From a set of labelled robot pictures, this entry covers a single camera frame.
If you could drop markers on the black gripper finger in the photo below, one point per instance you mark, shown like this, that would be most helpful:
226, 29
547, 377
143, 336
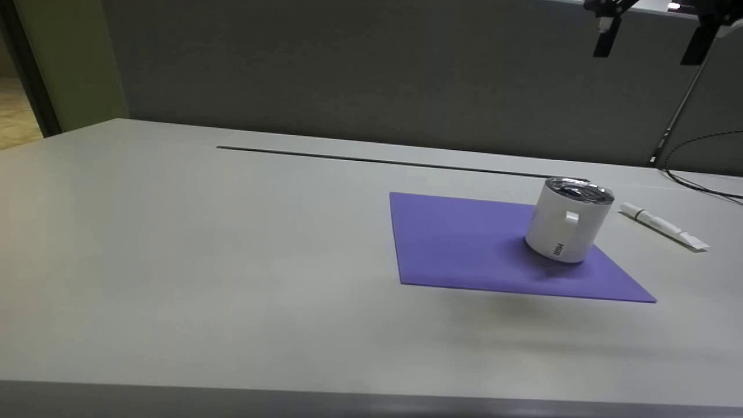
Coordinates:
699, 40
606, 31

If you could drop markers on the white cup with slider lid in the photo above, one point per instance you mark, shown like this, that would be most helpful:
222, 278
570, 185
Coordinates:
565, 222

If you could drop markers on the black tripod stand pole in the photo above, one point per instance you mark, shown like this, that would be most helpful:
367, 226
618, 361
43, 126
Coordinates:
676, 117

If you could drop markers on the white marker pen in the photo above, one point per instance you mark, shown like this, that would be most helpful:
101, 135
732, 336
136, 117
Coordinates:
664, 226

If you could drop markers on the grey partition panel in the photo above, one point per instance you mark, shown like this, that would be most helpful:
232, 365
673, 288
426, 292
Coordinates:
372, 69

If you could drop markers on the purple rectangular mat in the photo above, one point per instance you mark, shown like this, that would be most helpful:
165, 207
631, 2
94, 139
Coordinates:
456, 243

